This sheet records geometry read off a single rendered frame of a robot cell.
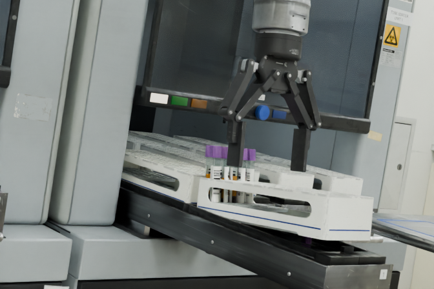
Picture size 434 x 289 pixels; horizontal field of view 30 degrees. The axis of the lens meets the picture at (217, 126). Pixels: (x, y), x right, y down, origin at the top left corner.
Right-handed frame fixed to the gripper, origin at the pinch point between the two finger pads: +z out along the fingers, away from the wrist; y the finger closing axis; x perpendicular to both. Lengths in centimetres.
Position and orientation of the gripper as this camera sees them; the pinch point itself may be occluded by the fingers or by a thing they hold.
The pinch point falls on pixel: (267, 162)
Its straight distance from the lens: 128.8
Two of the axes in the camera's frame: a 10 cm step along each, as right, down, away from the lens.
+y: 7.8, 0.9, 6.2
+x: -6.2, -0.3, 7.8
